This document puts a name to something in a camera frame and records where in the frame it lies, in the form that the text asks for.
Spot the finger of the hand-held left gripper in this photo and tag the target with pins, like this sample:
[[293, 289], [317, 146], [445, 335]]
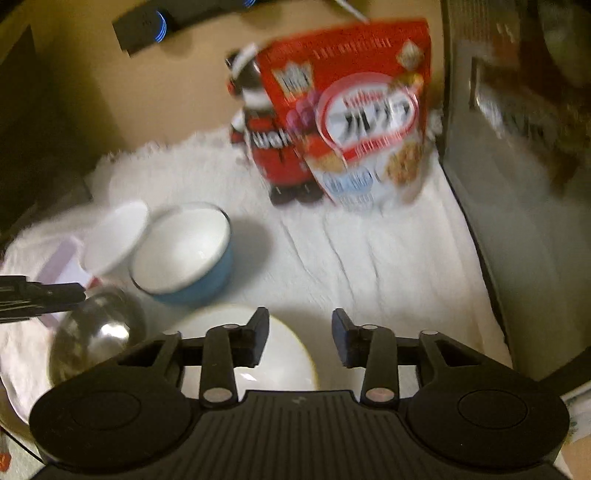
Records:
[[46, 295]]

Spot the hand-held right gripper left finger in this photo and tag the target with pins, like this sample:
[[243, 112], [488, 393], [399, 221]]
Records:
[[261, 334]]

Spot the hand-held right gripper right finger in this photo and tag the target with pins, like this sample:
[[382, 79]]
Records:
[[340, 341]]

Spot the white plastic basket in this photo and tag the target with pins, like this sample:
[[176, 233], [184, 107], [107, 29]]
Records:
[[60, 263]]

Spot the white plate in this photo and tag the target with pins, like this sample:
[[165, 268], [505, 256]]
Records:
[[286, 360]]

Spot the metal bowl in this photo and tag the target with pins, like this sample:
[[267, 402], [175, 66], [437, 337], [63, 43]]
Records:
[[92, 332]]

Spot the stack of coloured plates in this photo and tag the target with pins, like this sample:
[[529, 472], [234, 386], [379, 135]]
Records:
[[184, 249]]

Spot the white fringed cloth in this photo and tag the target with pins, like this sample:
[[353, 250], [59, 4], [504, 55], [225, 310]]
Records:
[[369, 258]]

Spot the dark furniture panel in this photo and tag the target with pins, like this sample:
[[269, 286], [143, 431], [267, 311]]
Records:
[[41, 138]]

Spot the red and black robot toy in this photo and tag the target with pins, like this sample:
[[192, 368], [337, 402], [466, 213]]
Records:
[[272, 152]]

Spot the red cereal bag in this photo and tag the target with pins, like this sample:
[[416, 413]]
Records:
[[360, 92]]

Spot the black microwave oven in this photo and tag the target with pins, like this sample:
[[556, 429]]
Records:
[[508, 138]]

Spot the black device with blue rings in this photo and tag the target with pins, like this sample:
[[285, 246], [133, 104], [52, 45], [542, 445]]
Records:
[[138, 27]]

